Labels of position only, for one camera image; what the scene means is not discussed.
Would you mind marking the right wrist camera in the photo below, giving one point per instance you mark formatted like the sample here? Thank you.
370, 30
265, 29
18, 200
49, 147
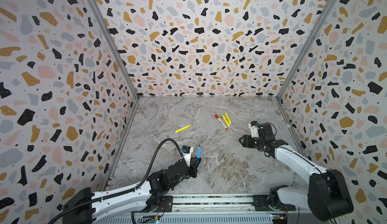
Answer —
253, 126

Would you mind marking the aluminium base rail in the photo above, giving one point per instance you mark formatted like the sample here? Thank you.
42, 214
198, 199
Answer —
214, 209

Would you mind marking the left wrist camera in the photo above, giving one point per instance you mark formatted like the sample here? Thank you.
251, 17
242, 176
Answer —
186, 153

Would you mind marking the red white pen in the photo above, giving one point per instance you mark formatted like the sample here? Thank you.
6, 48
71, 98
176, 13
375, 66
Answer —
221, 121

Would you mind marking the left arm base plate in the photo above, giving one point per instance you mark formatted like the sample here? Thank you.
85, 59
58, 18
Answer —
159, 204

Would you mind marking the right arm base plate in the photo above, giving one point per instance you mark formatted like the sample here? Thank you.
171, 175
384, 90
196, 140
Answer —
266, 203

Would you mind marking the yellow highlighter pen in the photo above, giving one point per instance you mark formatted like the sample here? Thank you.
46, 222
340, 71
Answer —
224, 118
182, 129
226, 115

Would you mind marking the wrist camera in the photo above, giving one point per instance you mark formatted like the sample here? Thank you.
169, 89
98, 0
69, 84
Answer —
253, 126
186, 153

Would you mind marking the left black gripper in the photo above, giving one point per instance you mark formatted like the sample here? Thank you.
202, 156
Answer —
193, 167

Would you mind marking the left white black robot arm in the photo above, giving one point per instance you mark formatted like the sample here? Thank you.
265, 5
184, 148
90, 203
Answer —
88, 207

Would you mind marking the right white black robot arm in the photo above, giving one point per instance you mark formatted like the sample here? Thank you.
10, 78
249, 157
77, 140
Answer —
327, 196

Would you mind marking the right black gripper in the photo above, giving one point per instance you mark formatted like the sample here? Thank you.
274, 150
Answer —
249, 141

